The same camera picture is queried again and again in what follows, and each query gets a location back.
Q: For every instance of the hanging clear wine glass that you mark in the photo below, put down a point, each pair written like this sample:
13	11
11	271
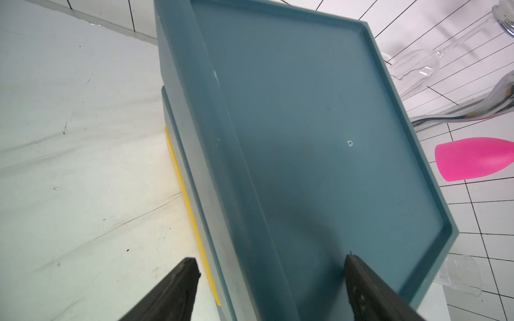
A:
414	70

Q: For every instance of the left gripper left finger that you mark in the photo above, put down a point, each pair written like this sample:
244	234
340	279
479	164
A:
173	298

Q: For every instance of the silver wine glass rack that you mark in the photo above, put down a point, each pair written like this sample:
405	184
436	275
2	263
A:
496	103

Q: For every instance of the pink plastic wine glass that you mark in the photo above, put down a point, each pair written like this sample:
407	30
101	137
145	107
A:
473	158

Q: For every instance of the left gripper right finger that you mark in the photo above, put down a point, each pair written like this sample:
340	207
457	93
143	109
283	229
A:
370	297

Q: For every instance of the clear plastic cup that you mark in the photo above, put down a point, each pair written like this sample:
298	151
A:
460	273

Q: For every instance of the teal three-drawer cabinet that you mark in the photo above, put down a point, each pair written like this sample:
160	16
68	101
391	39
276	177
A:
295	151

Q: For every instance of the yellow box behind cabinet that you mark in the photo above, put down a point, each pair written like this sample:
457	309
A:
191	217

